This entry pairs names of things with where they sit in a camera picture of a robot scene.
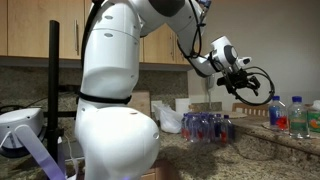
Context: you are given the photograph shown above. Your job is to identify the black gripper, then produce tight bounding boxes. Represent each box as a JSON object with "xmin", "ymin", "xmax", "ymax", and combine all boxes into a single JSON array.
[{"xmin": 224, "ymin": 70, "xmax": 260, "ymax": 96}]

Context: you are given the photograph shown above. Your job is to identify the Fiji water bottle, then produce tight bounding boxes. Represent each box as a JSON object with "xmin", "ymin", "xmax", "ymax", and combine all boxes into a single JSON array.
[
  {"xmin": 268, "ymin": 96, "xmax": 288, "ymax": 131},
  {"xmin": 288, "ymin": 96, "xmax": 310, "ymax": 139}
]

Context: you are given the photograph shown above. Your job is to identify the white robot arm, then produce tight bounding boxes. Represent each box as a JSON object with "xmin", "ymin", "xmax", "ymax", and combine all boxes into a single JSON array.
[{"xmin": 75, "ymin": 0, "xmax": 248, "ymax": 180}]

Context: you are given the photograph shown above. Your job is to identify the pack of Fiji water bottles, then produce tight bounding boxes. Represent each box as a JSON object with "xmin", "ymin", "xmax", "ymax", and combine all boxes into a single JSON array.
[{"xmin": 181, "ymin": 112, "xmax": 235, "ymax": 144}]

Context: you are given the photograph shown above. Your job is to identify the wooden chair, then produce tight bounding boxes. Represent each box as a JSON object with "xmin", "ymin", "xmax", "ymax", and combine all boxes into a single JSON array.
[{"xmin": 232, "ymin": 102, "xmax": 268, "ymax": 117}]

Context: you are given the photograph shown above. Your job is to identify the green tissue box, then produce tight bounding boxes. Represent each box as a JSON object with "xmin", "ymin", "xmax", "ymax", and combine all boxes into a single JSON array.
[{"xmin": 307, "ymin": 111, "xmax": 320, "ymax": 133}]

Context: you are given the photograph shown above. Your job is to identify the white plastic bag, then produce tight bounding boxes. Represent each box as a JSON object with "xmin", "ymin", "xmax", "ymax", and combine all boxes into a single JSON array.
[{"xmin": 153, "ymin": 104, "xmax": 183, "ymax": 134}]

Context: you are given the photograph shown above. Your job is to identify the wooden cutting board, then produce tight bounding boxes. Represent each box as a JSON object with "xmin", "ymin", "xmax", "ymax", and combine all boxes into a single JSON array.
[{"xmin": 128, "ymin": 91, "xmax": 151, "ymax": 116}]

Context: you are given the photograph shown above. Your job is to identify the white VR headset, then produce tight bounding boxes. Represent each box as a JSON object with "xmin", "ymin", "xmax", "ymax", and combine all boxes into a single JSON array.
[{"xmin": 0, "ymin": 108, "xmax": 46, "ymax": 158}]

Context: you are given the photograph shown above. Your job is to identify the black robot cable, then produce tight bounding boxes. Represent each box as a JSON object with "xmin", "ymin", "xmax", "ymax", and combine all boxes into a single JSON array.
[{"xmin": 233, "ymin": 65, "xmax": 276, "ymax": 107}]

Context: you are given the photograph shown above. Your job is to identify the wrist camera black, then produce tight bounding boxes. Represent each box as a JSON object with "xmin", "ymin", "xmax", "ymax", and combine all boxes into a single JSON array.
[{"xmin": 217, "ymin": 77, "xmax": 226, "ymax": 86}]

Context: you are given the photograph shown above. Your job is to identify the wall telephone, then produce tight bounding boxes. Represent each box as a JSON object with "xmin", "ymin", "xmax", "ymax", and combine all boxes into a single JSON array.
[{"xmin": 205, "ymin": 75, "xmax": 215, "ymax": 90}]

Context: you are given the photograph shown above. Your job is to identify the black camera stand pole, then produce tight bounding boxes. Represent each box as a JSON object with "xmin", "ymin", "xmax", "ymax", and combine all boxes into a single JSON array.
[{"xmin": 46, "ymin": 20, "xmax": 75, "ymax": 161}]

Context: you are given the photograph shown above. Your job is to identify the wooden wall cabinets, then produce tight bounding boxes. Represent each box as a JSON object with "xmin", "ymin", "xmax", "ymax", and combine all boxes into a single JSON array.
[{"xmin": 0, "ymin": 0, "xmax": 201, "ymax": 67}]

